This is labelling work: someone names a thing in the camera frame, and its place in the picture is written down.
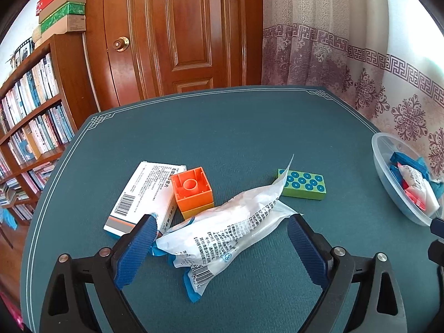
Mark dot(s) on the green dotted toy brick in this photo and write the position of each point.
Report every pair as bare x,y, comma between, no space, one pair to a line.
305,185

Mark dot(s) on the white crinkled plastic packet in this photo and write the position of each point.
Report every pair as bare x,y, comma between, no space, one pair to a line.
207,243

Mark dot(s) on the patterned purple curtain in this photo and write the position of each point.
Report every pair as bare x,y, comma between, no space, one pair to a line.
384,58

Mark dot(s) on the white blue medicine box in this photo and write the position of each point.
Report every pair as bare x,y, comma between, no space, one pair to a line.
148,191

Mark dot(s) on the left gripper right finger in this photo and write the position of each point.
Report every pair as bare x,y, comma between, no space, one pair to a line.
378,306

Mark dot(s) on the brass door knob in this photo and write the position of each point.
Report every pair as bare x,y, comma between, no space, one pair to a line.
121,44

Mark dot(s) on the red white snack packet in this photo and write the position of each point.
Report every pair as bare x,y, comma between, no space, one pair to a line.
419,190

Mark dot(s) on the brown wooden door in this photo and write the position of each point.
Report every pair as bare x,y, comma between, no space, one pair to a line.
175,46

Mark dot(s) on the clear plastic bowl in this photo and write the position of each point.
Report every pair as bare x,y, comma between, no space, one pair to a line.
383,146

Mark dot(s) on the stacked cardboard boxes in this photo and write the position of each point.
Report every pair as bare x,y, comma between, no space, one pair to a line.
58,17

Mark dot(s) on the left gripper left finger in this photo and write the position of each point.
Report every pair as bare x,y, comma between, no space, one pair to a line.
67,306

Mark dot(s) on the wooden bookshelf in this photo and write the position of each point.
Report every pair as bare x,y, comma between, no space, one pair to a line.
43,104

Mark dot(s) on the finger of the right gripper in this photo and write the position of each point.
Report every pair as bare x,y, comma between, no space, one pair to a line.
437,227

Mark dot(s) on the orange yellow toy brick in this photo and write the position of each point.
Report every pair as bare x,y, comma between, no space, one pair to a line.
192,192

